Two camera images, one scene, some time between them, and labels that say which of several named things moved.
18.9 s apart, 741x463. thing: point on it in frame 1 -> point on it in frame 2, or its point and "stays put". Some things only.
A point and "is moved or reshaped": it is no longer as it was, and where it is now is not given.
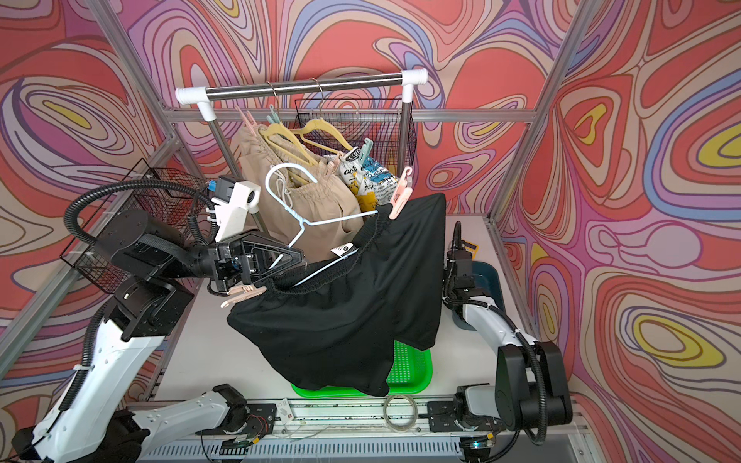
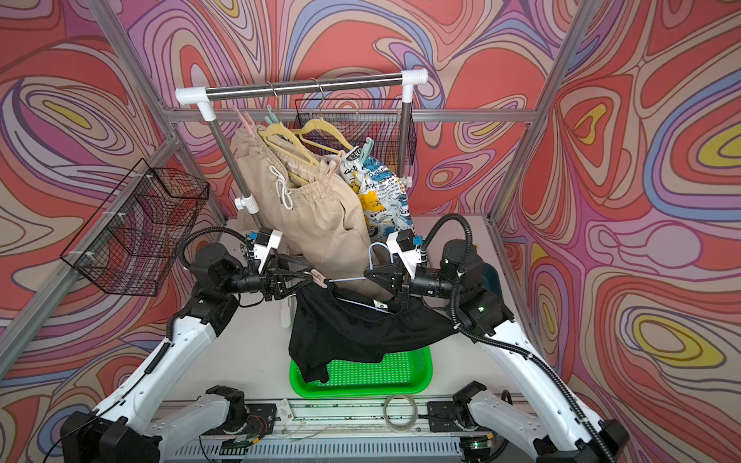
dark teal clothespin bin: (486, 278) stays put
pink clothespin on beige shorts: (332, 165) stays put
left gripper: (239, 261) -> (273, 282)
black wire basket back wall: (378, 120) stays put
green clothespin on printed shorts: (366, 149) stays put
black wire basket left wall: (179, 196) stays put
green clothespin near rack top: (274, 119) stays put
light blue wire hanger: (319, 270) -> (365, 278)
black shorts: (333, 323) is moved or reshaped
